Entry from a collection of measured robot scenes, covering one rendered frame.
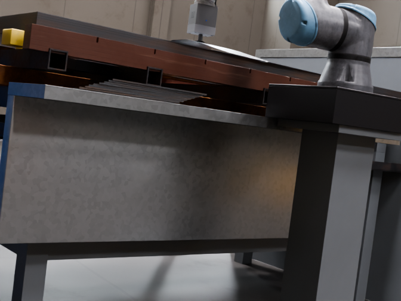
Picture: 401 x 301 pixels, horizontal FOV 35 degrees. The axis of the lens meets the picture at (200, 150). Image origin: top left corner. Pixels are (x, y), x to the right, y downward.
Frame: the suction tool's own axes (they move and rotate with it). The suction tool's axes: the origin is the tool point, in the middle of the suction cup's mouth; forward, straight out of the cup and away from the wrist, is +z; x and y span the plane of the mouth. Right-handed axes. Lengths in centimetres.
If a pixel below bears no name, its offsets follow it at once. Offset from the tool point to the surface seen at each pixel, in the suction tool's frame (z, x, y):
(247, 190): 46, 43, -2
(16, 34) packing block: 11, 46, 73
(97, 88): 22, 65, 56
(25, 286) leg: 75, 48, 64
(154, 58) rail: 12, 47, 36
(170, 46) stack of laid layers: 7, 41, 29
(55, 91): 25, 75, 69
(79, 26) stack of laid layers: 7, 47, 58
